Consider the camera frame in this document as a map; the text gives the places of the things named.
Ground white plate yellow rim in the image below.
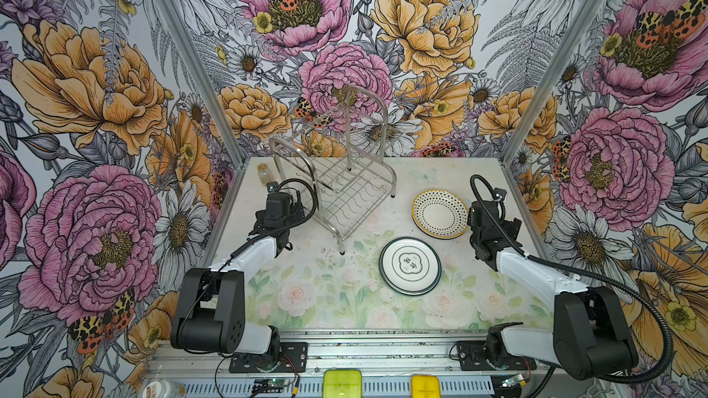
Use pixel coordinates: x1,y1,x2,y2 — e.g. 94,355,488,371
411,189,468,240

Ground silver metal dish rack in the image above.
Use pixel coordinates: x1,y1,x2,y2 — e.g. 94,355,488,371
268,86,398,254

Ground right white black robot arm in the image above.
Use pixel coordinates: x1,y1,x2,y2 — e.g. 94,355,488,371
468,188,638,381

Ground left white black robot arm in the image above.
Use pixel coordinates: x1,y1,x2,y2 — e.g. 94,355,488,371
170,178,319,362

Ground yellow plastic box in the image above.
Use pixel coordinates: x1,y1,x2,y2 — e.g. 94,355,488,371
410,375,442,398

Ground green plastic box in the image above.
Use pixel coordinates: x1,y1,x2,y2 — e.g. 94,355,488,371
322,370,363,398

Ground white round container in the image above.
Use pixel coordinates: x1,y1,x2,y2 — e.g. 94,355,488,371
141,380,186,398

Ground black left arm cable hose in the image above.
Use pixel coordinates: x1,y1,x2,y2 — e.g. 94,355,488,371
181,178,320,322

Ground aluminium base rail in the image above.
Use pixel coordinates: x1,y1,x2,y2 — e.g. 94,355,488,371
146,327,615,398

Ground black corrugated cable hose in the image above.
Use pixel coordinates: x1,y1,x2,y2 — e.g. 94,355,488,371
468,173,675,385

